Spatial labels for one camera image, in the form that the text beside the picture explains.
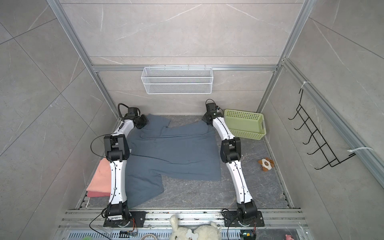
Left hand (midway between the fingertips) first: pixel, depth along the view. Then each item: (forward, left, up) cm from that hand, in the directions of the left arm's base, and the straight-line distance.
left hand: (147, 116), depth 114 cm
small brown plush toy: (-42, -80, -1) cm, 90 cm away
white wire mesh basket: (+9, -25, +26) cm, 37 cm away
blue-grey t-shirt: (-29, -29, -4) cm, 42 cm away
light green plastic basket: (-8, -76, -3) cm, 77 cm away
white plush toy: (-76, -39, +6) cm, 85 cm away
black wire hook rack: (-55, -90, +30) cm, 110 cm away
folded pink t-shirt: (-51, +18, -1) cm, 54 cm away
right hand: (-2, -45, +1) cm, 45 cm away
